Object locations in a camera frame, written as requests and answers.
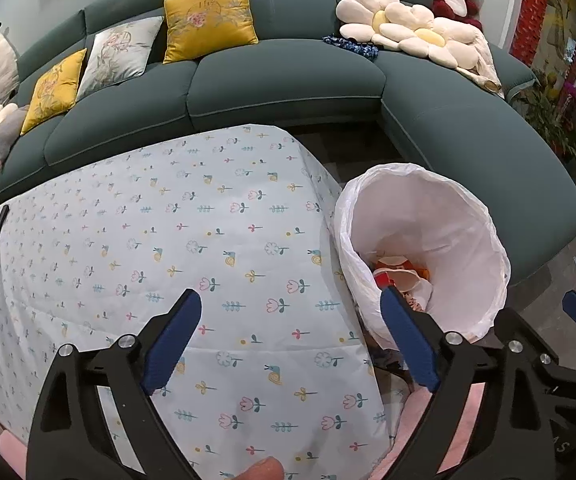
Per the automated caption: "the floral light blue tablecloth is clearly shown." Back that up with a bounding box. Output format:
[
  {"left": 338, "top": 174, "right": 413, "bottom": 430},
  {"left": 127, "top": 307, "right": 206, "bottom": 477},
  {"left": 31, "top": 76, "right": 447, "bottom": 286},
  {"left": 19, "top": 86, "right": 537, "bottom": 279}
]
[{"left": 0, "top": 126, "right": 403, "bottom": 479}]

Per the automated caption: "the beige blanket under pillow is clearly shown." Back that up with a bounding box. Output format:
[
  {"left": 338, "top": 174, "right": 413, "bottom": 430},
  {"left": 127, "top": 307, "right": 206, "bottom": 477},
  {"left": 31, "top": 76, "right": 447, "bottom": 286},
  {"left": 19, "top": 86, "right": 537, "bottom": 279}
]
[{"left": 446, "top": 24, "right": 505, "bottom": 98}]

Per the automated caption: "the red and white paper cup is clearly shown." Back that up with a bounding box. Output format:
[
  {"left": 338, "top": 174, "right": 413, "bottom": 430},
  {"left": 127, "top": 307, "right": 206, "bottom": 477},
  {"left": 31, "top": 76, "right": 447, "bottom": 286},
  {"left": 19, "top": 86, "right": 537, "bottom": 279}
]
[{"left": 373, "top": 256, "right": 433, "bottom": 312}]

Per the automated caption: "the potted flower plant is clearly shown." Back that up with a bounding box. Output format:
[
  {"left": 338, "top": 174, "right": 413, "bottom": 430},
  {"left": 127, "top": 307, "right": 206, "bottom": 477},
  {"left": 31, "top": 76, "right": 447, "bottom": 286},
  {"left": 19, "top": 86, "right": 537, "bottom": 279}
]
[{"left": 510, "top": 72, "right": 576, "bottom": 162}]

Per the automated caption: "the large white flower pillow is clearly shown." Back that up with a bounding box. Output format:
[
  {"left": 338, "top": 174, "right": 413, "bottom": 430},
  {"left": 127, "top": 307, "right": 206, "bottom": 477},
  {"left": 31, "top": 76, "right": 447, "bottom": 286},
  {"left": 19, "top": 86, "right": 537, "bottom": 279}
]
[{"left": 335, "top": 0, "right": 480, "bottom": 72}]

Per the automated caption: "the grey plush toy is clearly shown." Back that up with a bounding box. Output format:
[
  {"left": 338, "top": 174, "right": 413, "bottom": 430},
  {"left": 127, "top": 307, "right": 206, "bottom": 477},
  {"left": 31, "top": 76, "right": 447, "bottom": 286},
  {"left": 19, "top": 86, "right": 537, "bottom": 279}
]
[{"left": 0, "top": 105, "right": 28, "bottom": 170}]

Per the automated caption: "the white trash bag bin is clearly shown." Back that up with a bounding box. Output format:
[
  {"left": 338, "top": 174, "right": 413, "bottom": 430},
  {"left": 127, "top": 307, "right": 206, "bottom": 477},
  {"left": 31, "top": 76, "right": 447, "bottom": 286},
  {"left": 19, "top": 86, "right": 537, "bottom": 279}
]
[{"left": 333, "top": 162, "right": 512, "bottom": 350}]

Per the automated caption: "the operator hand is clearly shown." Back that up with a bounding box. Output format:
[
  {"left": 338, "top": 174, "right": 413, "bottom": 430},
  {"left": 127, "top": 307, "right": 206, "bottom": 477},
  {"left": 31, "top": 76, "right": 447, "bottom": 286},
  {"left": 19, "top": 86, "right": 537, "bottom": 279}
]
[{"left": 235, "top": 456, "right": 285, "bottom": 480}]

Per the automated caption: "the yellow embroidered cushion right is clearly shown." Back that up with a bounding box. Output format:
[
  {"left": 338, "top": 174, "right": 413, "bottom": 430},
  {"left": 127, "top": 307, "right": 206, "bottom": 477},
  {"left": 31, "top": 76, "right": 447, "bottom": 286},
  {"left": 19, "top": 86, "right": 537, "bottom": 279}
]
[{"left": 163, "top": 0, "right": 259, "bottom": 64}]

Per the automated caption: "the yellow embroidered cushion left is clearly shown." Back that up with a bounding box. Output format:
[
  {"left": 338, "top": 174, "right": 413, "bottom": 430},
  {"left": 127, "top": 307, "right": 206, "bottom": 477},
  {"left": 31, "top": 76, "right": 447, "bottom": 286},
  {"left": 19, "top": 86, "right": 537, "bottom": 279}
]
[{"left": 21, "top": 48, "right": 87, "bottom": 136}]

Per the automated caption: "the red wall decoration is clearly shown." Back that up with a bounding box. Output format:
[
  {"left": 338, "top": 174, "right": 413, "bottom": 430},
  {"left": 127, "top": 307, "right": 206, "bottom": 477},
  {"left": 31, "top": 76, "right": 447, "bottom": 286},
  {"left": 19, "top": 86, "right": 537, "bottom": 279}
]
[{"left": 509, "top": 0, "right": 547, "bottom": 66}]

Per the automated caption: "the dark green sectional sofa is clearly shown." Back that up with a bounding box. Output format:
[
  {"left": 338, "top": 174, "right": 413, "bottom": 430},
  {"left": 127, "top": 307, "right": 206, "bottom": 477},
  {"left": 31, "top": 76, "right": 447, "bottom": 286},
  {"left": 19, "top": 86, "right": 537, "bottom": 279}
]
[{"left": 0, "top": 0, "right": 576, "bottom": 281}]

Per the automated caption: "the yellow embroidered cushion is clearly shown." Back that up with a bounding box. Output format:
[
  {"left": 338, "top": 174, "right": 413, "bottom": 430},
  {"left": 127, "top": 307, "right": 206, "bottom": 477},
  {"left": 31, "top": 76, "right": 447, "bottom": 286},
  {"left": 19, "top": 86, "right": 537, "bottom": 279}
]
[
  {"left": 163, "top": 0, "right": 259, "bottom": 64},
  {"left": 21, "top": 48, "right": 87, "bottom": 136}
]

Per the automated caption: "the grey embroidered cushion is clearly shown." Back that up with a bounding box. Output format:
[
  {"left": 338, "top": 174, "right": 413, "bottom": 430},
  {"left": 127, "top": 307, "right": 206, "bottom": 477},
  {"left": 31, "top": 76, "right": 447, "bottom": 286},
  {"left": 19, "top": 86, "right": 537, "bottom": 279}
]
[{"left": 76, "top": 15, "right": 163, "bottom": 102}]

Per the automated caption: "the blue knitted item on sofa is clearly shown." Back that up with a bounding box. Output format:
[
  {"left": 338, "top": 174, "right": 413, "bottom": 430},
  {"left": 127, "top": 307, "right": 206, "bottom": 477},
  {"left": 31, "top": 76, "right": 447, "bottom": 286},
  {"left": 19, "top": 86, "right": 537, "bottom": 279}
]
[{"left": 323, "top": 35, "right": 379, "bottom": 61}]

